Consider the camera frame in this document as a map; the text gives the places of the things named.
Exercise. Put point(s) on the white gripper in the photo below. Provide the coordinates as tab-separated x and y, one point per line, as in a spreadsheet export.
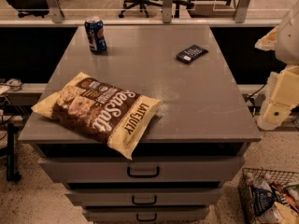
288	41

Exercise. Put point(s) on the dark blue rxbar blueberry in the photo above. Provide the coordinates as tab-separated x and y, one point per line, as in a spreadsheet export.
190	54

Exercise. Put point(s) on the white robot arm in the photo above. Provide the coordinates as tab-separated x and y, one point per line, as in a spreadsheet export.
287	44

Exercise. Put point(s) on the blue pepsi can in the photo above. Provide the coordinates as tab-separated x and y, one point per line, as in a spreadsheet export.
94	28

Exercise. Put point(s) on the snack packs in basket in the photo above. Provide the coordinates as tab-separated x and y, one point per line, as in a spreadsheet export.
274	203

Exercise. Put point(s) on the grey drawer cabinet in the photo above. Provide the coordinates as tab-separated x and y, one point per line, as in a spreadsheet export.
147	131

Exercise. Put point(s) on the black office chair centre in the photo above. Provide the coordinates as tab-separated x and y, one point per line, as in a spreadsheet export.
142	4

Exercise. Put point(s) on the late july chips bag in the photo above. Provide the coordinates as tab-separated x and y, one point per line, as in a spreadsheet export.
105	113

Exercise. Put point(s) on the black stand left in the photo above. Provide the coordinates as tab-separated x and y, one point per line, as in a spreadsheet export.
12	175

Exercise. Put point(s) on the wire basket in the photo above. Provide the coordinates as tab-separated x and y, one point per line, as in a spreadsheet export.
282	177

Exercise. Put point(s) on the top drawer black handle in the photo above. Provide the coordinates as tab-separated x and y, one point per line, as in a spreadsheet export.
151	173

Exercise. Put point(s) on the drawer black handle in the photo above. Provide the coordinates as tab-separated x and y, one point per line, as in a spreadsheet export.
151	173
146	218
144	200

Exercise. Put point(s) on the bottom drawer black handle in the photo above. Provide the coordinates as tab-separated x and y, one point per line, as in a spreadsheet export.
146	218

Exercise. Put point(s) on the middle drawer black handle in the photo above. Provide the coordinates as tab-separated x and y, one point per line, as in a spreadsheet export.
144	200

